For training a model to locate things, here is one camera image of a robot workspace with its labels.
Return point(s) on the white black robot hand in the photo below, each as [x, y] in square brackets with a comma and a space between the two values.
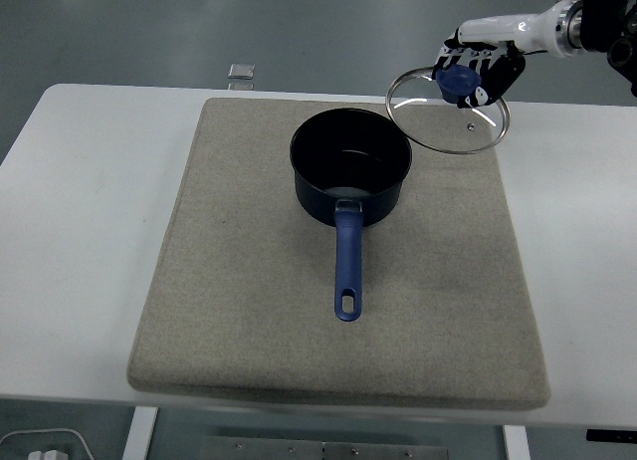
[517, 29]

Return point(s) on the glass pot lid blue knob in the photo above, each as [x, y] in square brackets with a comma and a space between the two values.
[448, 129]

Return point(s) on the silver square floor plate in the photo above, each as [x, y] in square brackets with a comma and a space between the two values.
[241, 70]
[241, 86]

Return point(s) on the beige fabric mat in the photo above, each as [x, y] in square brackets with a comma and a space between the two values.
[249, 281]

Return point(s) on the white table leg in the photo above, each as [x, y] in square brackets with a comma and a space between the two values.
[140, 432]
[516, 442]

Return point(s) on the grey metal plate with screws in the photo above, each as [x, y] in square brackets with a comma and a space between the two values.
[323, 450]

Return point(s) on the white rounded tray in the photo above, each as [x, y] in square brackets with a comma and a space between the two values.
[74, 437]

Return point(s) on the white blocks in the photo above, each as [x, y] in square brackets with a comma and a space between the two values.
[47, 455]

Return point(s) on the black flat bracket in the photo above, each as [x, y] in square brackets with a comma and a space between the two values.
[612, 435]

